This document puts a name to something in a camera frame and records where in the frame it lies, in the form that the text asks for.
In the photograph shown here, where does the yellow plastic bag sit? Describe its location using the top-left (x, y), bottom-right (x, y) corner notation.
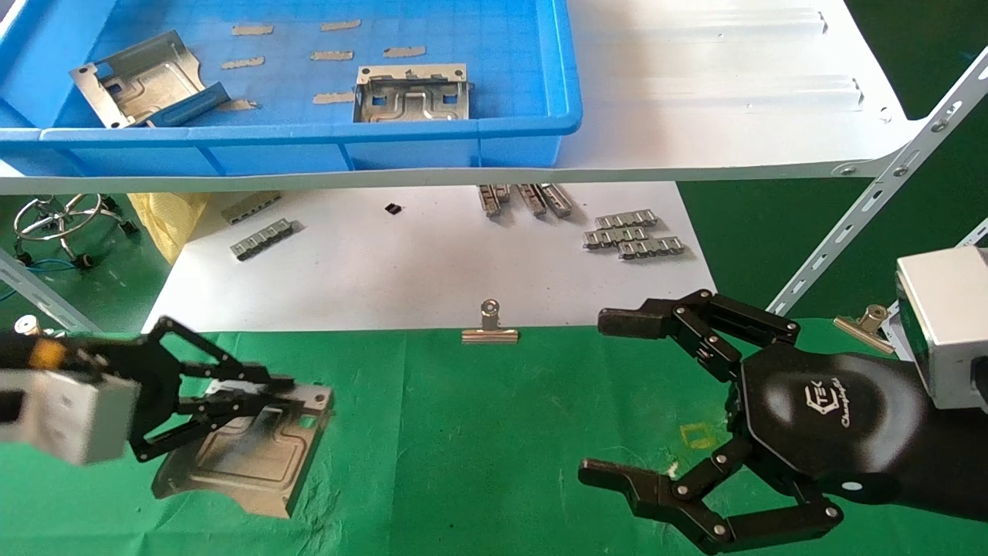
top-left (127, 193), bottom-right (209, 267)

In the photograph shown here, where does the chrome stool base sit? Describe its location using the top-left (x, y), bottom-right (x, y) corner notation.
top-left (12, 195), bottom-right (140, 271)

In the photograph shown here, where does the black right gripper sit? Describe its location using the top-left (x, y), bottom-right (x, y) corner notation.
top-left (578, 290), bottom-right (929, 555)

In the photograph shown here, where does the silver binder clip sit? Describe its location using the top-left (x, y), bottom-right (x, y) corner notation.
top-left (462, 300), bottom-right (519, 345)

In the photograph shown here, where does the blue plastic bin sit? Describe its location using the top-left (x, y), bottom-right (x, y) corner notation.
top-left (0, 0), bottom-right (582, 180)

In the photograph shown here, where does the white metal shelf panel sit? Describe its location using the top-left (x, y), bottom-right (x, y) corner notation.
top-left (0, 0), bottom-right (927, 198)

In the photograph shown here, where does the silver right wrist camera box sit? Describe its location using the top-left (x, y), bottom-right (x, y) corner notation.
top-left (894, 247), bottom-right (988, 412)

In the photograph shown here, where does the stamped sheet metal bracket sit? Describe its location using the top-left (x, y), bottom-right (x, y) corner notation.
top-left (151, 382), bottom-right (334, 518)
top-left (353, 64), bottom-right (472, 124)

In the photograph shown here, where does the green cloth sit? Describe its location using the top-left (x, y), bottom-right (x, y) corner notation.
top-left (0, 318), bottom-right (988, 556)

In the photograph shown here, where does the metal bracket plate, left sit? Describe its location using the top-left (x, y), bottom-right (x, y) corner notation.
top-left (69, 31), bottom-right (231, 131)

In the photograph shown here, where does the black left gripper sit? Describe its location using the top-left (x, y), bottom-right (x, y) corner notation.
top-left (73, 315), bottom-right (310, 464)

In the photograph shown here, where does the grey slotted angle rail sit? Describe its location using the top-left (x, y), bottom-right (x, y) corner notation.
top-left (0, 249), bottom-right (101, 334)

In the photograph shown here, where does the blue cable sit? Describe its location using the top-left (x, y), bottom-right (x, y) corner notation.
top-left (0, 259), bottom-right (80, 302)

